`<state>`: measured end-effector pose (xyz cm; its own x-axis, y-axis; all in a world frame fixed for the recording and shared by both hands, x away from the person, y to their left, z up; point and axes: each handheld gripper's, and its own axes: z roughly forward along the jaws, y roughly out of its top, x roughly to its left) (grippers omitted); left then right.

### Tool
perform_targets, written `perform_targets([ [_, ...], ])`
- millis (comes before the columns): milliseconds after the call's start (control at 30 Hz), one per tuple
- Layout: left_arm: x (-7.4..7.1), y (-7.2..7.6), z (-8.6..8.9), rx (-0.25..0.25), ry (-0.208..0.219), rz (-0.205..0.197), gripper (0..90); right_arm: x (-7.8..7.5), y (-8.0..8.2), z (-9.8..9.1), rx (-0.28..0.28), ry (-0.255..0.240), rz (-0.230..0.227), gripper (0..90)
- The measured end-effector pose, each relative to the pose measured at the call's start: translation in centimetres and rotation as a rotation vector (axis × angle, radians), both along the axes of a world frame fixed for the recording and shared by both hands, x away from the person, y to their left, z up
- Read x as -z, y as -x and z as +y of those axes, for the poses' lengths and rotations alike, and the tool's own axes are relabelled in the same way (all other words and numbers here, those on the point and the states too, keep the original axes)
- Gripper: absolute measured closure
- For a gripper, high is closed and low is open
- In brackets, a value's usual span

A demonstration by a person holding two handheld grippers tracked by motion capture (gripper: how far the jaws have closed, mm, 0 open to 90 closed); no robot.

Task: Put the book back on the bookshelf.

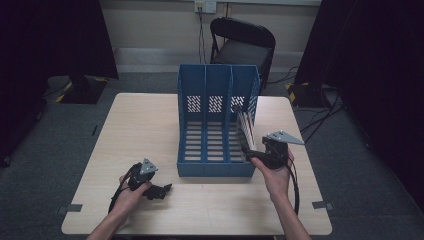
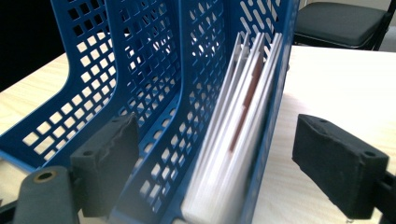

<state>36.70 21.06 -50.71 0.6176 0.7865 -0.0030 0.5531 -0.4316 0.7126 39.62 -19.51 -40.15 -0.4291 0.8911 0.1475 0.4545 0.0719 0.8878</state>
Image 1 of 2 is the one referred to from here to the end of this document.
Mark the black folding chair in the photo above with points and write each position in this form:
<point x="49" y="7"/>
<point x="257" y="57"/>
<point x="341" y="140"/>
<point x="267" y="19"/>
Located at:
<point x="245" y="50"/>

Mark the black stand base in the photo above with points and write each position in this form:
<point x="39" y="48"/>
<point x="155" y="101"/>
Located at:
<point x="305" y="95"/>
<point x="83" y="90"/>

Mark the person's left hand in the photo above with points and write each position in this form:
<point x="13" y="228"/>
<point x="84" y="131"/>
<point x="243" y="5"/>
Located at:
<point x="131" y="199"/>

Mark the person's right hand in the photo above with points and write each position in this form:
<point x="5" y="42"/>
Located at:
<point x="276" y="176"/>

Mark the black curtain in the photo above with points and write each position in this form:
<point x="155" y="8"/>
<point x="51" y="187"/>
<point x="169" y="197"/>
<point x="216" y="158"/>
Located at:
<point x="376" y="83"/>
<point x="50" y="50"/>

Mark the grey tape strip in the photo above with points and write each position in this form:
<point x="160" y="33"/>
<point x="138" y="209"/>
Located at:
<point x="322" y="205"/>
<point x="70" y="208"/>

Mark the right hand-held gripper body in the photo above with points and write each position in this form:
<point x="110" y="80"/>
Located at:
<point x="278" y="151"/>

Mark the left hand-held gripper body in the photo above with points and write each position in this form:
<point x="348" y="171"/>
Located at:
<point x="141" y="175"/>

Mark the white wall socket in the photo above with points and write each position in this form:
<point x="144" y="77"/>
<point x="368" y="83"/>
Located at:
<point x="205" y="6"/>

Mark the picture book with green leaf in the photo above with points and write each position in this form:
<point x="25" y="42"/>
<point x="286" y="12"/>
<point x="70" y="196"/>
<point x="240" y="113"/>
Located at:
<point x="246" y="128"/>

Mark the blue plastic file rack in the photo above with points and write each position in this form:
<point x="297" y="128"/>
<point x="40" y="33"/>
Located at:
<point x="213" y="168"/>

